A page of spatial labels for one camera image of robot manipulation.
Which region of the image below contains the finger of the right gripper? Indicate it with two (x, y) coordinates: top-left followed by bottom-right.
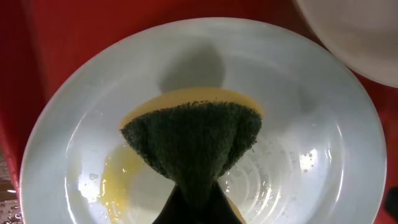
(384, 187), (398, 220)

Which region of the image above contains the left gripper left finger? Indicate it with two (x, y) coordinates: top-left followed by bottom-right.
(152, 185), (197, 224)

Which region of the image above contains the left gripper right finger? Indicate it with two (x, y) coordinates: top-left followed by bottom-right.
(198, 182), (242, 224)

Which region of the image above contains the green yellow sponge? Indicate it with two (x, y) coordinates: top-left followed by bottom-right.
(119, 87), (264, 223)

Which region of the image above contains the light blue plate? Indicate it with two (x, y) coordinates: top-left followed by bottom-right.
(20, 18), (386, 223)

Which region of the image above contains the red plastic tray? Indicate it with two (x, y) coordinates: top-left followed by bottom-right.
(0, 0), (398, 224)

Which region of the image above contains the white plate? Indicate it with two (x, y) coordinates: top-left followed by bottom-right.
(295, 0), (397, 88)

